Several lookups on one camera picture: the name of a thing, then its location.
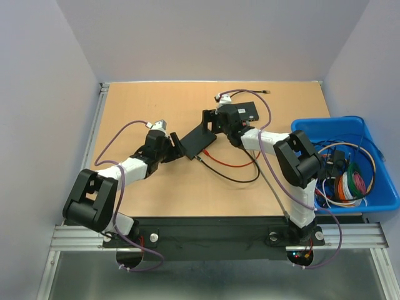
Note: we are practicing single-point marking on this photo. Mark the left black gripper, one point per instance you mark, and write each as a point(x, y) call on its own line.
point(178, 148)

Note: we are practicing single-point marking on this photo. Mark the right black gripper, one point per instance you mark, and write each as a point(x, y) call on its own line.
point(209, 115)

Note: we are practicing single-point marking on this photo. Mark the black network switch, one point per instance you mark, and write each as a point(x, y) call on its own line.
point(247, 111)

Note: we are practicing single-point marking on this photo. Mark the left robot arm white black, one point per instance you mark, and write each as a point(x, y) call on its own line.
point(92, 197)

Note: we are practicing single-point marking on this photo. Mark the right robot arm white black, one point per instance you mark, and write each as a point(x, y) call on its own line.
point(291, 158)

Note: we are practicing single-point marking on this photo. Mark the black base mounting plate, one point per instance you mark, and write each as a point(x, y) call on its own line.
point(240, 238)

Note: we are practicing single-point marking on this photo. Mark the blue plastic bin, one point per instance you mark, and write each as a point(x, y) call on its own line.
point(353, 178)

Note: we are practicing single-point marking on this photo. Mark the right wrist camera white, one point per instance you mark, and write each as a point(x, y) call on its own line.
point(222, 99)

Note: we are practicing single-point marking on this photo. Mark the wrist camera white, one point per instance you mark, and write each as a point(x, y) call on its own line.
point(159, 125)
point(222, 99)

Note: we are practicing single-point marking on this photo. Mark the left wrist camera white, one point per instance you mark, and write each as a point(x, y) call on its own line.
point(159, 125)

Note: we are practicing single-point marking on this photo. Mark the aluminium frame rail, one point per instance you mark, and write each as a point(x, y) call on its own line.
point(82, 266)

